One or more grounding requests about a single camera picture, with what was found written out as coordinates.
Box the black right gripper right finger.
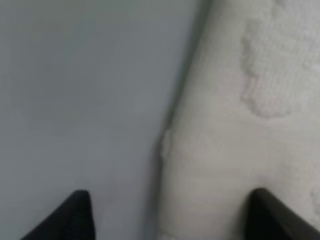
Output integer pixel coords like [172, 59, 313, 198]
[246, 188, 320, 240]

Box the cream white towel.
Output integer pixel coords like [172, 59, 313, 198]
[158, 0, 320, 240]

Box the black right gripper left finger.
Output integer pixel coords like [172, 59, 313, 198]
[22, 190, 96, 240]

